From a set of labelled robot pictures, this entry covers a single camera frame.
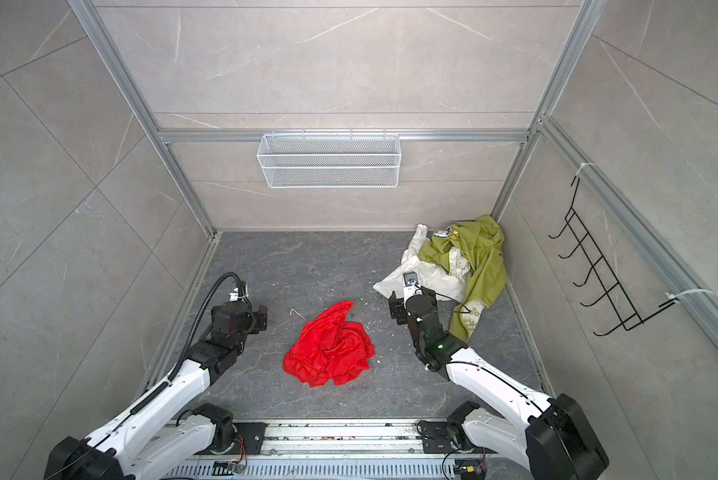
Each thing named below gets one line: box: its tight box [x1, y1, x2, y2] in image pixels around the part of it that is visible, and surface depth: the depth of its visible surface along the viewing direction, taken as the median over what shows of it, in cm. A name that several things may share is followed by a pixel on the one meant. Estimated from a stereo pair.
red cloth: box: [284, 301, 375, 388], surface depth 84 cm
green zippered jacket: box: [418, 214, 508, 342], surface depth 100 cm
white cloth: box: [373, 223, 466, 301], surface depth 107 cm
